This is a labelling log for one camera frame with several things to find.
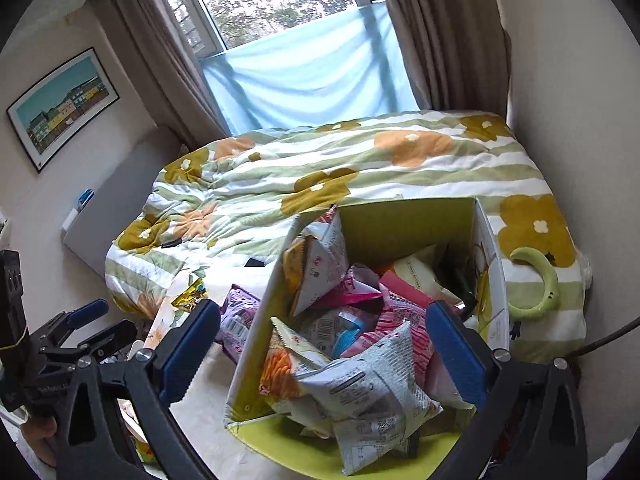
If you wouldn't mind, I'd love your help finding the floral white tablecloth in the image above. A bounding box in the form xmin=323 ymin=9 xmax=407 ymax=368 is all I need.
xmin=125 ymin=270 xmax=321 ymax=480

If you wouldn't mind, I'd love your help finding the gold snack packet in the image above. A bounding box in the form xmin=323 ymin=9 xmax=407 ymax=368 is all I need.
xmin=171 ymin=277 xmax=210 ymax=316

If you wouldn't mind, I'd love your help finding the person's left hand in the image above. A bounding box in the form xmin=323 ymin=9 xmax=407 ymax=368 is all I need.
xmin=20 ymin=412 xmax=58 ymax=468

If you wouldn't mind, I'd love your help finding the green neck fan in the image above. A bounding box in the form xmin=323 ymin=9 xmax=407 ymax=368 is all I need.
xmin=509 ymin=246 xmax=560 ymax=322

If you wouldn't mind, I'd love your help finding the light blue window cloth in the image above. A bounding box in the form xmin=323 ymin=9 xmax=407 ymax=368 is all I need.
xmin=200 ymin=2 xmax=421 ymax=136

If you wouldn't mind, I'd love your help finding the white cabinet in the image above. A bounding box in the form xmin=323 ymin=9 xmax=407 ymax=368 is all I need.
xmin=61 ymin=135 xmax=188 ymax=281

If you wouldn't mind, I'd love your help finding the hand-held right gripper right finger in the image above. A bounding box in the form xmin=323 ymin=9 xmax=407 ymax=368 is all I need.
xmin=425 ymin=300 xmax=588 ymax=480

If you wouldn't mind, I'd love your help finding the floral striped blanket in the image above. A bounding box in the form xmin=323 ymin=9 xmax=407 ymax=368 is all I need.
xmin=105 ymin=110 xmax=588 ymax=366

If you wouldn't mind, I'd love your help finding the purple snack bag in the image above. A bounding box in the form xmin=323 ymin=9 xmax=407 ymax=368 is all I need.
xmin=215 ymin=284 xmax=261 ymax=363

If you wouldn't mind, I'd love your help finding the framed wall poster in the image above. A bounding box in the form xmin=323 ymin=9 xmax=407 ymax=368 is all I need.
xmin=6 ymin=47 xmax=121 ymax=175

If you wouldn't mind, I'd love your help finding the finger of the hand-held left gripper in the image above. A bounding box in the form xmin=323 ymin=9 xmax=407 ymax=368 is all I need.
xmin=75 ymin=319 xmax=138 ymax=361
xmin=62 ymin=299 xmax=110 ymax=328

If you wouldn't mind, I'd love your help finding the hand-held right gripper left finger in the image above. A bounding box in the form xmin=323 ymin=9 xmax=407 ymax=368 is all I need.
xmin=55 ymin=299 xmax=222 ymax=480

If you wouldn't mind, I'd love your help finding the green cardboard box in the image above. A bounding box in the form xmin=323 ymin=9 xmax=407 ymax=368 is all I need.
xmin=223 ymin=196 xmax=511 ymax=480

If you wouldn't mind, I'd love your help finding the pile of mixed snack packets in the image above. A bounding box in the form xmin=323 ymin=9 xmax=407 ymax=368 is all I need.
xmin=282 ymin=205 xmax=483 ymax=461

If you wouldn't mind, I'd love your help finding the brown curtain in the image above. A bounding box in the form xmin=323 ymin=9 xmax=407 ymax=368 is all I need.
xmin=117 ymin=0 xmax=231 ymax=148
xmin=372 ymin=0 xmax=513 ymax=121

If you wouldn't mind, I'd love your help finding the black cable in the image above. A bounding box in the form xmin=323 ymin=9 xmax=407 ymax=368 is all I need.
xmin=575 ymin=317 xmax=640 ymax=361

